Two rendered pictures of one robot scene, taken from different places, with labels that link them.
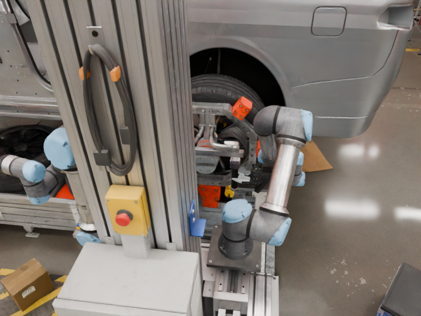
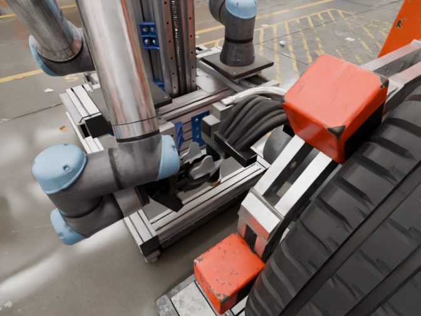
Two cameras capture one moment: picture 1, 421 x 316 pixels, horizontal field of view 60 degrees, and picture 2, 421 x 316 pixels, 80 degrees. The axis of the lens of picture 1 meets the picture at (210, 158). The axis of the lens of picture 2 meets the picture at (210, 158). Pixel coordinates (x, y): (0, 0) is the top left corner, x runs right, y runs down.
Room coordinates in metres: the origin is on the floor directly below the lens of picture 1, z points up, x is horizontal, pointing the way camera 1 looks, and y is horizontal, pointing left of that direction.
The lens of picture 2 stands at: (1.77, -0.44, 1.27)
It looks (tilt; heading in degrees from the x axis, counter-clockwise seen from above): 45 degrees down; 135
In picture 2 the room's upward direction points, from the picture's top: straight up
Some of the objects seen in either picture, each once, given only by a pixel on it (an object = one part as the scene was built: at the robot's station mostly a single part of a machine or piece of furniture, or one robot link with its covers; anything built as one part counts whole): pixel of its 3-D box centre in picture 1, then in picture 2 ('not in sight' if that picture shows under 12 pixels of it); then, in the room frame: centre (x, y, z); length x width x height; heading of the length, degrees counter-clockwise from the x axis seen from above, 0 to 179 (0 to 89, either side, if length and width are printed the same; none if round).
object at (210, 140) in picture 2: (235, 158); (221, 135); (1.49, -0.13, 0.93); 0.09 x 0.05 x 0.05; 171
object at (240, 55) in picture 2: not in sight; (238, 47); (1.10, 0.39, 0.87); 0.15 x 0.15 x 0.10
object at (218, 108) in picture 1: (209, 146); (339, 182); (1.72, 0.01, 0.85); 0.54 x 0.07 x 0.54; 81
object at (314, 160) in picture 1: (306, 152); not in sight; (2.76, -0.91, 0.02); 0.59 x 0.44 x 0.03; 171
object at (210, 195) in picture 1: (211, 189); not in sight; (1.76, 0.00, 0.48); 0.16 x 0.12 x 0.17; 171
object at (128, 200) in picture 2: not in sight; (126, 195); (1.42, -0.34, 0.85); 0.08 x 0.05 x 0.08; 171
